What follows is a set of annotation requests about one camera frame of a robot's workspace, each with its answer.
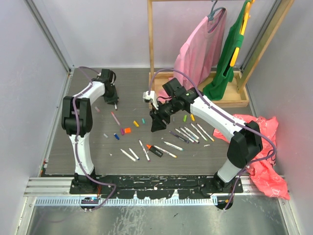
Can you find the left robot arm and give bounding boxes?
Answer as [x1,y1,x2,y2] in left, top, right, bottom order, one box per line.
[61,69,119,194]

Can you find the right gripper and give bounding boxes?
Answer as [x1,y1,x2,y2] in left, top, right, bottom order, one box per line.
[149,97,179,133]

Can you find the pink white pen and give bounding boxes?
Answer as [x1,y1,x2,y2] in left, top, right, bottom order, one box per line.
[111,112,121,126]

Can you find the white pen teal tip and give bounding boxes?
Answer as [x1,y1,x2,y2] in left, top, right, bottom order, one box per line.
[164,141,184,151]

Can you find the orange highlighter cap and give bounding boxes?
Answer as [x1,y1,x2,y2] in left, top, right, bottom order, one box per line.
[124,128,131,134]

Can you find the grey white pen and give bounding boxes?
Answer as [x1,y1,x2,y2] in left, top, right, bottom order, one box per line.
[120,149,137,162]

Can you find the white slotted cable duct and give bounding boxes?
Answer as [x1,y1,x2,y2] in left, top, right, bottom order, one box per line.
[34,196,218,206]

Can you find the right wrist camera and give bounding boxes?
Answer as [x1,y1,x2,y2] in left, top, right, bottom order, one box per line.
[143,91,158,109]

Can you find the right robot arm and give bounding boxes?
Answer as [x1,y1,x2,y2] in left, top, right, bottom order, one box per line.
[143,78,263,193]

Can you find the blue cap white marker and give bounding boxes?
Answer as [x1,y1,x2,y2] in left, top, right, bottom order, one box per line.
[180,127,200,143]

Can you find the red plastic bag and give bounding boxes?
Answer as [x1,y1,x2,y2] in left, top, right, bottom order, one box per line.
[212,114,291,201]

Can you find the pink t-shirt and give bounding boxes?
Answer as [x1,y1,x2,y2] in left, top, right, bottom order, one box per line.
[157,8,227,98]

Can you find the magenta cap white pen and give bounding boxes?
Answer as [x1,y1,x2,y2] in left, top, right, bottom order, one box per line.
[138,140,151,162]

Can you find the yellow cap white marker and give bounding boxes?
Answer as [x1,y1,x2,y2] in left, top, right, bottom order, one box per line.
[154,145,177,158]

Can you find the yellow hanger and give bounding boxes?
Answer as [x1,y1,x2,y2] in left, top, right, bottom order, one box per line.
[229,0,255,67]

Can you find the orange black highlighter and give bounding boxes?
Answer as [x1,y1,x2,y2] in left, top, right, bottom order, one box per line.
[146,144,163,158]

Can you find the dark purple pen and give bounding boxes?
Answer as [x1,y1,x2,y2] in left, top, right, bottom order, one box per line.
[169,131,189,143]

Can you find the orange cap white pen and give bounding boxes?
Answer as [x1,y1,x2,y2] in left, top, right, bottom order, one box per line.
[196,123,215,142]

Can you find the grey hanger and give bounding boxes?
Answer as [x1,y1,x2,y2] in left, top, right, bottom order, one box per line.
[207,0,226,23]

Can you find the purple cap white marker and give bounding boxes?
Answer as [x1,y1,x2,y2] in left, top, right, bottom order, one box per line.
[175,128,196,143]

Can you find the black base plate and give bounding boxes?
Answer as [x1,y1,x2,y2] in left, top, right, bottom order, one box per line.
[69,175,244,200]

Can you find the wooden clothes rack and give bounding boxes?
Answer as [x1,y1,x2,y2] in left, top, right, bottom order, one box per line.
[146,0,295,110]

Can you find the green t-shirt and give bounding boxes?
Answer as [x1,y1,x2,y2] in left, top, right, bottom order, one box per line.
[201,0,252,100]

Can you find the blue band white pen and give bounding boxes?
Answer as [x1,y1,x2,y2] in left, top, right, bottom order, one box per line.
[129,148,140,160]

